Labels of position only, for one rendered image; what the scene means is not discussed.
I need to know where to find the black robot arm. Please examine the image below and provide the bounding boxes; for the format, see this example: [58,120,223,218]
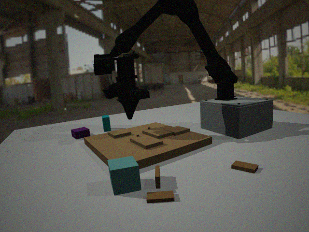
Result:
[93,0,238,101]

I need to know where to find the tan square puzzle board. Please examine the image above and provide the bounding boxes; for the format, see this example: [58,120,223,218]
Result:
[84,122,212,169]

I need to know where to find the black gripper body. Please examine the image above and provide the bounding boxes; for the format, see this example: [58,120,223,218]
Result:
[113,72,150,100]

